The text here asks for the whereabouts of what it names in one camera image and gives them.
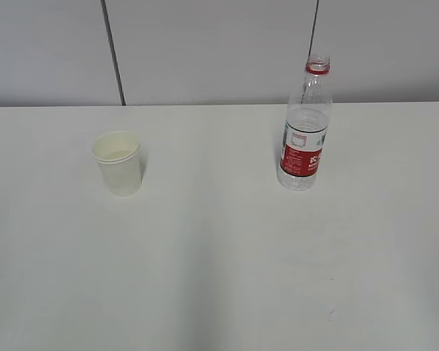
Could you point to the white paper cup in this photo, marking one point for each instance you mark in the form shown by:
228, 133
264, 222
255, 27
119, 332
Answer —
117, 156

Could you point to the clear plastic water bottle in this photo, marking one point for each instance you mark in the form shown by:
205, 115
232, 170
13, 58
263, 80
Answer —
307, 120

